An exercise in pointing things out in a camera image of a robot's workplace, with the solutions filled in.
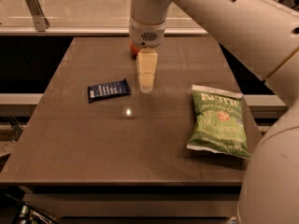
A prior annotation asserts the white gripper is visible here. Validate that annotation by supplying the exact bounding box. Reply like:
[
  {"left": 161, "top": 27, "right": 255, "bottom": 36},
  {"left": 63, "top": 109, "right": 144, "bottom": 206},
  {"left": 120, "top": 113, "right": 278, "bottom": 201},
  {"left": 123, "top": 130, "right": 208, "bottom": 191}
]
[{"left": 129, "top": 15, "right": 166, "bottom": 93}]

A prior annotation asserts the red apple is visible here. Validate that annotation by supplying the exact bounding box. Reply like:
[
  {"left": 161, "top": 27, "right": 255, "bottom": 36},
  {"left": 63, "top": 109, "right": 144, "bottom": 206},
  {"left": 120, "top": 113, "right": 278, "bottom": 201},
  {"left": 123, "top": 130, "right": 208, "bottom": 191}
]
[{"left": 129, "top": 40, "right": 140, "bottom": 56}]

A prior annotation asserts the glass railing panel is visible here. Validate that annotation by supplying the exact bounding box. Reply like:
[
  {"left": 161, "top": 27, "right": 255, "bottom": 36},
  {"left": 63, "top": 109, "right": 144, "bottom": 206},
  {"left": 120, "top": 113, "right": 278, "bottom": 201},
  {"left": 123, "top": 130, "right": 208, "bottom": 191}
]
[{"left": 0, "top": 0, "right": 299, "bottom": 30}]

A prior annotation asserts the brown table with drawers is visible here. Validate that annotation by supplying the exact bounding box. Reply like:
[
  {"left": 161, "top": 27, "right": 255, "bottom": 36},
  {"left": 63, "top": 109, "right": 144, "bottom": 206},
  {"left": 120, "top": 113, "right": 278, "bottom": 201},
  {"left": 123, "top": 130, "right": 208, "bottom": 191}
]
[{"left": 0, "top": 36, "right": 265, "bottom": 224}]

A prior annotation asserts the green jalapeno chips bag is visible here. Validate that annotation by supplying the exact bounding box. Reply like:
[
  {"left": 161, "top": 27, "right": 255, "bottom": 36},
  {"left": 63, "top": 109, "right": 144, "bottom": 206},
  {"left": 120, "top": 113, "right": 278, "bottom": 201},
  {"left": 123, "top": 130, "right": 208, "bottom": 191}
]
[{"left": 187, "top": 85, "right": 251, "bottom": 159}]

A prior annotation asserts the blue rxbar blueberry wrapper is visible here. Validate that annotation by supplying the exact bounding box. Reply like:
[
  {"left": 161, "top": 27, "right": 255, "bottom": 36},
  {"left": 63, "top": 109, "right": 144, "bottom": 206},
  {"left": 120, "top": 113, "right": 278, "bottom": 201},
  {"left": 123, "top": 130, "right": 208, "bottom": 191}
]
[{"left": 88, "top": 79, "right": 131, "bottom": 103}]

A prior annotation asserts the left metal railing bracket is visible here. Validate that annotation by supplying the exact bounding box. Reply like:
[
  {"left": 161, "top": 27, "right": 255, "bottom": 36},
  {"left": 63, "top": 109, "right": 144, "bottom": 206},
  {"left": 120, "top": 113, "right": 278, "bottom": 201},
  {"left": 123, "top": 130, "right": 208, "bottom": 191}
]
[{"left": 25, "top": 0, "right": 50, "bottom": 32}]

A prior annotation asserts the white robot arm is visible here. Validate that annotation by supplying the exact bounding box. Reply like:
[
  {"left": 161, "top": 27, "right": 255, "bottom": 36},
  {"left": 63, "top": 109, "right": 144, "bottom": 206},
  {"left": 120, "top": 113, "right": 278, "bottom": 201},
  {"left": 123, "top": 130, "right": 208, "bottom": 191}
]
[{"left": 129, "top": 0, "right": 299, "bottom": 224}]

